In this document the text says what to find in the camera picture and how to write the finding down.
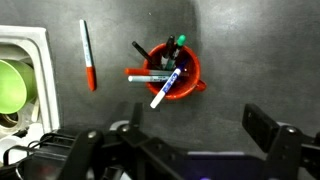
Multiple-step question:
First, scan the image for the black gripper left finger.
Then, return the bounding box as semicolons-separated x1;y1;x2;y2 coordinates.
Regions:
59;102;188;180

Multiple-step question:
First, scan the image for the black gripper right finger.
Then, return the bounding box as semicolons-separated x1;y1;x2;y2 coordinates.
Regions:
242;103;320;180

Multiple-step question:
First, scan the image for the black lid marker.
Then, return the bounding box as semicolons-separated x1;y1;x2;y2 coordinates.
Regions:
160;34;176;69

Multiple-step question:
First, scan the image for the blue label white marker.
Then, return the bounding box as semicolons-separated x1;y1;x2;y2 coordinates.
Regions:
149;60;188;110

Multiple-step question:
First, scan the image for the red lid grey marker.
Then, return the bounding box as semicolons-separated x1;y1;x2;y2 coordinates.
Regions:
124;67;174;77

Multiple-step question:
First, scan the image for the white marker red cap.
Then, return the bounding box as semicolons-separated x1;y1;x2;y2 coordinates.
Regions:
78;18;98;92

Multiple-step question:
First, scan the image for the green lid marker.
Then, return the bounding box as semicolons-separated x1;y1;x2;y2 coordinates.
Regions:
165;34;187;71

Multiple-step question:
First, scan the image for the thin black pen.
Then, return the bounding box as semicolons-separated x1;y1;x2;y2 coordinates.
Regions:
131;40;162;70

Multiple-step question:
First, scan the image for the white mug black print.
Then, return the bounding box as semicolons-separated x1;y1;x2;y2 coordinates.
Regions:
0;111;46;165

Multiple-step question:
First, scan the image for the steel sink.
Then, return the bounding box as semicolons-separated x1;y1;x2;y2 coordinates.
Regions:
0;24;62;168

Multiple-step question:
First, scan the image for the green bowl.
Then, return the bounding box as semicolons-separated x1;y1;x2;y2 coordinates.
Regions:
0;58;38;115

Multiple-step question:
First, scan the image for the orange cup with handle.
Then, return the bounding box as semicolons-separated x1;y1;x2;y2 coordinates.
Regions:
142;42;208;101

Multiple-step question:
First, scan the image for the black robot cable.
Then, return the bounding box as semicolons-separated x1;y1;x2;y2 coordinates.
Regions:
2;132;81;180

